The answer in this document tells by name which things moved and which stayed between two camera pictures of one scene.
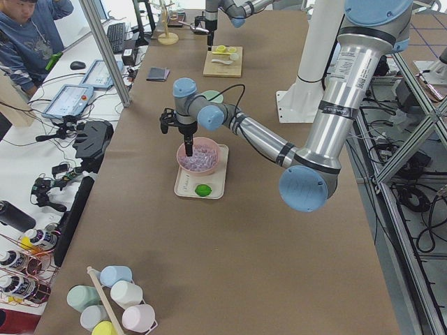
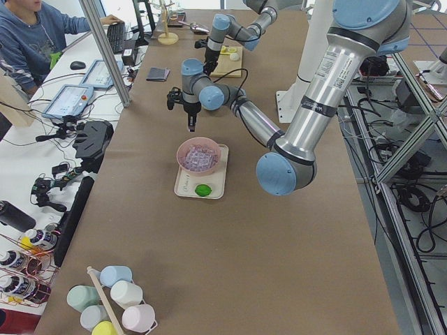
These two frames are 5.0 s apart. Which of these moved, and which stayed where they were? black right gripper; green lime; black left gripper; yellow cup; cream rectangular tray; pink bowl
Moved: black right gripper; black left gripper
Stayed: pink bowl; green lime; yellow cup; cream rectangular tray
